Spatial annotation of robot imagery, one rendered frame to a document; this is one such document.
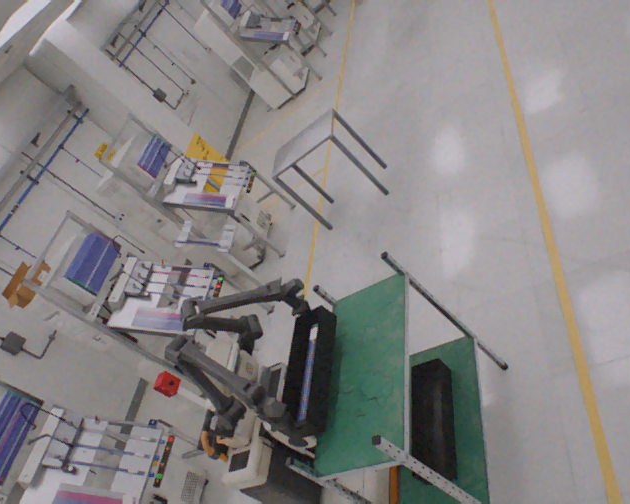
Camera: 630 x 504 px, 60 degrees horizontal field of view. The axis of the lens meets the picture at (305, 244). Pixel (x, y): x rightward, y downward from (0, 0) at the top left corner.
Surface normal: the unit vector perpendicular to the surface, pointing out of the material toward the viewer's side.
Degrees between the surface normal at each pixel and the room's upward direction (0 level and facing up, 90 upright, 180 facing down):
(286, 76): 90
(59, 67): 90
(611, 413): 0
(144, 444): 47
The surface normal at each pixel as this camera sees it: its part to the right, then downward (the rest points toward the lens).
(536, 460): -0.68, -0.57
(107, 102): -0.13, 0.72
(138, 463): 0.07, -0.69
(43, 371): 0.73, -0.40
